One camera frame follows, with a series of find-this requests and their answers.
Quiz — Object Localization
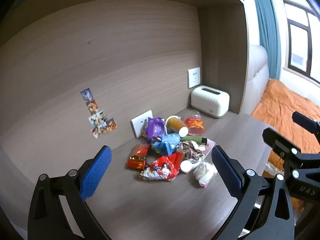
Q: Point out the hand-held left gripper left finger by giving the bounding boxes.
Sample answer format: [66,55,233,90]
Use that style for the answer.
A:
[27,145,112,240]

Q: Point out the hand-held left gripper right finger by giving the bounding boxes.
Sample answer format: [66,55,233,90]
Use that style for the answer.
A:
[211,145,295,240]

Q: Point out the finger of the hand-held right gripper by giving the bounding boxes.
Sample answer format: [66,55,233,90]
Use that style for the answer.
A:
[292,111,320,155]
[262,127,304,180]

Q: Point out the clear plastic cup orange print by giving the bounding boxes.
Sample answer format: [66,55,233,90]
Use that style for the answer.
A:
[184,111,205,135]

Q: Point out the purple snack packet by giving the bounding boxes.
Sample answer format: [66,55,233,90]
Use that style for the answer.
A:
[146,117,167,140]

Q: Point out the crumpled white tissue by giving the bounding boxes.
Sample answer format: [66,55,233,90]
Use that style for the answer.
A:
[192,161,218,188]

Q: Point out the orange blanket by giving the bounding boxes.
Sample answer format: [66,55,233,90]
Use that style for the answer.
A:
[251,79,320,207]

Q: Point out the pink card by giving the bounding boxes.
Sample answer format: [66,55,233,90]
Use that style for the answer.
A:
[200,138,216,157]

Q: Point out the white round lid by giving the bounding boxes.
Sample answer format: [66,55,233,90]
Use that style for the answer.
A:
[180,159,193,174]

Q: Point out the crumpled patterned wrapper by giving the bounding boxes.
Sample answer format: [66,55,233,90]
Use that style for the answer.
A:
[180,141,206,160]

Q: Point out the red carton box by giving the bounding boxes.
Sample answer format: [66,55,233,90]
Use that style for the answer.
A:
[127,144,150,171]

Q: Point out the green tube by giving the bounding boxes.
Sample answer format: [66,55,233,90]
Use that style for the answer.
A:
[180,135,207,145]

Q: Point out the cluster of picture stickers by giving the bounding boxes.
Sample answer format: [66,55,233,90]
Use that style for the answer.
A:
[80,88,117,138]

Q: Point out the red printed snack packet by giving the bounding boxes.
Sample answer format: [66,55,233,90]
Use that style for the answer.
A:
[140,152,183,182]

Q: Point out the white padded bed headboard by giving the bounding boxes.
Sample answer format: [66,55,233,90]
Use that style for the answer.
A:
[246,44,270,115]

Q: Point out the blue snack packet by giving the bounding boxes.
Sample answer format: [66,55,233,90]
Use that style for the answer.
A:
[151,133,181,157]

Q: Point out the yellow paper cup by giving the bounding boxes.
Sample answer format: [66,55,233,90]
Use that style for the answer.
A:
[166,115,189,137]

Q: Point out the white ribbed toaster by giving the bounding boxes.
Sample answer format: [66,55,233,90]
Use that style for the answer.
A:
[191,85,230,119]

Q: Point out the black framed window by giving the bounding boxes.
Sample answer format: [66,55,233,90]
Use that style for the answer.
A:
[282,0,320,85]

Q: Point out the blue curtain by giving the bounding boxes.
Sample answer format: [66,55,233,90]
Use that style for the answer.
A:
[250,0,281,80]

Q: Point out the white wall socket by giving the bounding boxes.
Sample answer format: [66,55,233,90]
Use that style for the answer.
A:
[187,67,201,88]
[131,110,153,138]

